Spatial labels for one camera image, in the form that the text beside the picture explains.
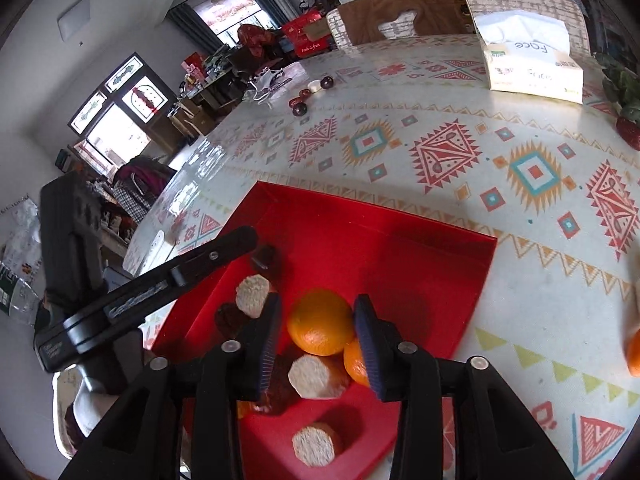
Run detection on plaid bag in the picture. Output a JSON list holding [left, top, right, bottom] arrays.
[[112, 174, 162, 222]]

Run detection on red patterned cloth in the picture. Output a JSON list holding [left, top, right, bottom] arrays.
[[237, 23, 282, 57]]

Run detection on stained glass window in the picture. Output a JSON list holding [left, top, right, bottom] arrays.
[[69, 52, 169, 172]]

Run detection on dark smooth date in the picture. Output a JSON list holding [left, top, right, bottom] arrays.
[[250, 246, 279, 277]]

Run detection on red gift box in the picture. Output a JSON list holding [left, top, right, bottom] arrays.
[[281, 8, 327, 57]]

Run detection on large red date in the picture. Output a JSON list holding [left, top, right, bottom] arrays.
[[615, 116, 640, 151]]

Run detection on patterned tablecloth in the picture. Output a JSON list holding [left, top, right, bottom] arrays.
[[122, 32, 640, 480]]

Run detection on large orange mandarin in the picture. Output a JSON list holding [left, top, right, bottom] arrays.
[[286, 288, 357, 356]]

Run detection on chair with patterned cover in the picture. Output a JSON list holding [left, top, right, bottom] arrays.
[[462, 0, 592, 57]]

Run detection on spinach leaves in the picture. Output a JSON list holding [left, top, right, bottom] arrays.
[[594, 52, 640, 124]]

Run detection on chair with brown cover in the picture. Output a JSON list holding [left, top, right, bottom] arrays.
[[326, 0, 472, 52]]

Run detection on white tissue pack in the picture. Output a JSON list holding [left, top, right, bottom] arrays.
[[472, 10, 585, 105]]

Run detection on brown red date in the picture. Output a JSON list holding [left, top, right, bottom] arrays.
[[252, 355, 302, 417]]

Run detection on bright window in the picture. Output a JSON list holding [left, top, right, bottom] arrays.
[[192, 0, 262, 37]]

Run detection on white wall panel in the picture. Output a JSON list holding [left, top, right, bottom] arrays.
[[56, 0, 91, 41]]

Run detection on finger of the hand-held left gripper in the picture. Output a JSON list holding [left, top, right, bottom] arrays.
[[64, 225, 259, 347]]

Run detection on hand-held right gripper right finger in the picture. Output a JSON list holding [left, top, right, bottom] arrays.
[[352, 294, 576, 480]]

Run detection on red plastic tray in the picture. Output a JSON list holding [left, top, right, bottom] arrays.
[[150, 181, 499, 480]]

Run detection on wrinkled red date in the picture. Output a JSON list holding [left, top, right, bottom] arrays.
[[215, 303, 247, 339]]

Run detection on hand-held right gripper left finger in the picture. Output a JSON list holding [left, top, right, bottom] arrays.
[[60, 292, 281, 480]]

